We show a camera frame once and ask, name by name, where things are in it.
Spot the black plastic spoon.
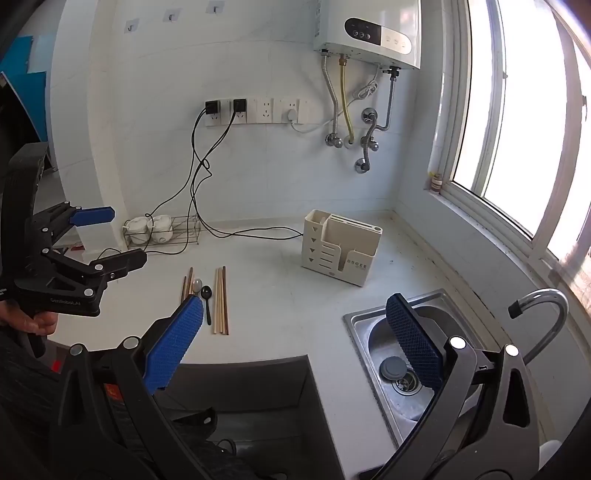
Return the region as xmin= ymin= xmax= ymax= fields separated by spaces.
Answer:
xmin=200 ymin=285 xmax=212 ymax=326

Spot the clear grey plastic spoon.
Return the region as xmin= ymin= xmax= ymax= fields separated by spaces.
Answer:
xmin=191 ymin=278 xmax=202 ymax=295

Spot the light wooden chopstick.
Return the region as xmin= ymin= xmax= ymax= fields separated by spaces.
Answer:
xmin=215 ymin=267 xmax=223 ymax=334
xmin=212 ymin=268 xmax=219 ymax=335

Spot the person left hand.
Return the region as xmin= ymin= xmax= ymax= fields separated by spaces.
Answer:
xmin=0 ymin=301 xmax=58 ymax=336

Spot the stainless steel sink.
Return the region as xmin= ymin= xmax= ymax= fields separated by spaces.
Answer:
xmin=341 ymin=288 xmax=500 ymax=447

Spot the white ceramic pot left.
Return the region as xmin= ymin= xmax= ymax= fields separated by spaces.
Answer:
xmin=122 ymin=217 xmax=149 ymax=246

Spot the white ceramic pot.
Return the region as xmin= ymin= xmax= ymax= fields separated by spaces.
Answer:
xmin=122 ymin=217 xmax=149 ymax=246
xmin=148 ymin=215 xmax=174 ymax=244

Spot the white ceramic pot right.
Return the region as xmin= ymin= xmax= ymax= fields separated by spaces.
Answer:
xmin=148 ymin=215 xmax=174 ymax=244

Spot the chrome sink faucet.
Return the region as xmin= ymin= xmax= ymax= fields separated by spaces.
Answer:
xmin=507 ymin=288 xmax=569 ymax=365

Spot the beige plastic utensil holder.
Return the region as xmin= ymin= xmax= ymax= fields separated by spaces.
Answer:
xmin=301 ymin=210 xmax=384 ymax=287

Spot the black power adapter left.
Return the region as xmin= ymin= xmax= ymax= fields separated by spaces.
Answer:
xmin=204 ymin=100 xmax=221 ymax=116

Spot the black power adapter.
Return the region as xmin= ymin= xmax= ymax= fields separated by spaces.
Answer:
xmin=204 ymin=100 xmax=221 ymax=116
xmin=232 ymin=98 xmax=247 ymax=114

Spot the small jar on windowsill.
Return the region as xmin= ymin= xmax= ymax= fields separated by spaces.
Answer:
xmin=430 ymin=172 xmax=444 ymax=194

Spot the black power adapter right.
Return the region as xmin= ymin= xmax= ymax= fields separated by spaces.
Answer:
xmin=232 ymin=98 xmax=247 ymax=114

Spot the white gas water heater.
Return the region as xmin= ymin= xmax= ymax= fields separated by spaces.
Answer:
xmin=314 ymin=0 xmax=422 ymax=70

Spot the metal wire rack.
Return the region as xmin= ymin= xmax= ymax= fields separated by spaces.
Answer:
xmin=122 ymin=215 xmax=201 ymax=250

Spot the wall hook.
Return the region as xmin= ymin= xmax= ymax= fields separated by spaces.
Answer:
xmin=124 ymin=18 xmax=139 ymax=33
xmin=163 ymin=8 xmax=181 ymax=22
xmin=205 ymin=0 xmax=225 ymax=15

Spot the white wall socket strip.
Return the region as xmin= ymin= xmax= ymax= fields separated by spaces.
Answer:
xmin=204 ymin=97 xmax=311 ymax=127

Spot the white window frame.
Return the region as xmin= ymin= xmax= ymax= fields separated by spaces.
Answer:
xmin=440 ymin=1 xmax=590 ymax=308

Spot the left corrugated metal hose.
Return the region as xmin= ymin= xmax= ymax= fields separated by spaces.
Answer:
xmin=321 ymin=50 xmax=343 ymax=148

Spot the corrugated metal hose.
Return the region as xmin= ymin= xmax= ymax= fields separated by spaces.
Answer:
xmin=321 ymin=50 xmax=343 ymax=148
xmin=353 ymin=66 xmax=401 ymax=174

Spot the right corrugated metal hose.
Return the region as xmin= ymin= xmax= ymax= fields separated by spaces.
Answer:
xmin=353 ymin=66 xmax=401 ymax=174

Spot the white plug with cord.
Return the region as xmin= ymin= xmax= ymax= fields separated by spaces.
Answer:
xmin=284 ymin=69 xmax=380 ymax=134

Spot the yellow gas hose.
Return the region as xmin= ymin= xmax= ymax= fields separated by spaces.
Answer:
xmin=338 ymin=54 xmax=356 ymax=143

